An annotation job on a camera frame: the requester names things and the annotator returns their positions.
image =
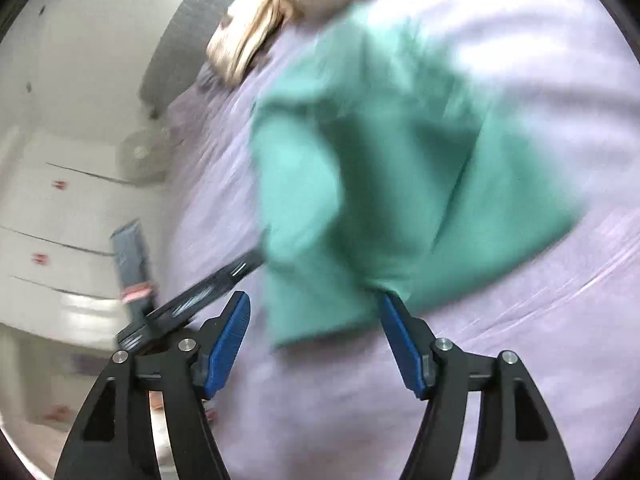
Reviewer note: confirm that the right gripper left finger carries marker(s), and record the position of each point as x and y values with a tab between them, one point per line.
194	370

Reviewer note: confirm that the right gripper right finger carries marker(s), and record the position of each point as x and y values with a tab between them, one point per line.
437	372

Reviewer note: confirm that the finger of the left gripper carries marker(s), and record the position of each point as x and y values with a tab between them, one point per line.
243	266

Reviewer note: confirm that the green garment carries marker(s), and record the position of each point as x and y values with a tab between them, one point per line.
381	167

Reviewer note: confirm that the white standing fan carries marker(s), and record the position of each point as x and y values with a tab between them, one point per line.
144	156

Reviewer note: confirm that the grey padded headboard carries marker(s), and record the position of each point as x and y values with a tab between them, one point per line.
181	52

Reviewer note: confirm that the beige striped quilt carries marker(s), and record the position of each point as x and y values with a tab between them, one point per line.
248	24

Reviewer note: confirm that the lavender fleece blanket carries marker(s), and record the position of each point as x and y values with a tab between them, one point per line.
334	407

